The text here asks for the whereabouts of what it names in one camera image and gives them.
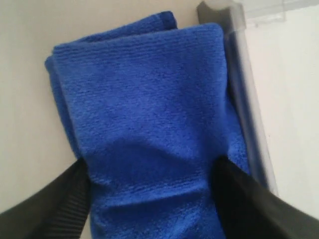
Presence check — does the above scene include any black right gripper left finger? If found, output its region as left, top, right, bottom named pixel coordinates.
left=0, top=159, right=90, bottom=239

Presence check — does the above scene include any white board with metal frame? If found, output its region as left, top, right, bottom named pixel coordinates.
left=197, top=0, right=319, bottom=220

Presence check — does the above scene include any blue cloth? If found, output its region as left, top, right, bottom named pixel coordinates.
left=45, top=11, right=249, bottom=239

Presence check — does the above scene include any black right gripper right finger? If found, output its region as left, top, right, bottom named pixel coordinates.
left=211, top=158, right=319, bottom=239

